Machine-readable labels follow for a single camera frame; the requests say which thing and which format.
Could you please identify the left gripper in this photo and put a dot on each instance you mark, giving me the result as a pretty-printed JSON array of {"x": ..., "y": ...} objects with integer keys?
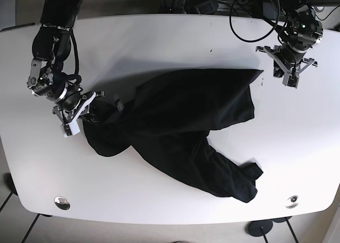
[{"x": 299, "y": 33}]

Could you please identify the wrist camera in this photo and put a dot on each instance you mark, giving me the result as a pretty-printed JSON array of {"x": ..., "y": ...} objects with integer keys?
[
  {"x": 291, "y": 80},
  {"x": 70, "y": 129}
]

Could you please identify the black round stand base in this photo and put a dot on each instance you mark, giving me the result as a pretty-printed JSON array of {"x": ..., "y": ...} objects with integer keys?
[{"x": 259, "y": 228}]

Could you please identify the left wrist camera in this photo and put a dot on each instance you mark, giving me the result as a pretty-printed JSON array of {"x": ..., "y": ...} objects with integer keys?
[{"x": 291, "y": 80}]

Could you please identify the left silver table grommet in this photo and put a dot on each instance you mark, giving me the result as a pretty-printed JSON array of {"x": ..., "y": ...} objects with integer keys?
[{"x": 62, "y": 203}]

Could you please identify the silver table grommet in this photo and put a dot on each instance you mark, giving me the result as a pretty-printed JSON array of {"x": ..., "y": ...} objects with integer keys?
[
  {"x": 292, "y": 202},
  {"x": 62, "y": 203}
]

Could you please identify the right silver table grommet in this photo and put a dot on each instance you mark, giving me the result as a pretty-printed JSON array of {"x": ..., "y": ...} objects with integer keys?
[{"x": 292, "y": 202}]

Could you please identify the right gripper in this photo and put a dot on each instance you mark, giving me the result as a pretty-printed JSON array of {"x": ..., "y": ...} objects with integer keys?
[{"x": 64, "y": 91}]

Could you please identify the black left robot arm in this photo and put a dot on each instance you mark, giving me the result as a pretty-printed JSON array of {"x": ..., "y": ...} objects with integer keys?
[{"x": 282, "y": 8}]

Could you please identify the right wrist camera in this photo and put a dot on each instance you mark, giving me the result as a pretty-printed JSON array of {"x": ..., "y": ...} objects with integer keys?
[{"x": 70, "y": 129}]

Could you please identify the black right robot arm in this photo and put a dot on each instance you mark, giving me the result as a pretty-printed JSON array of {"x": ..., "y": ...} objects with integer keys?
[{"x": 55, "y": 39}]

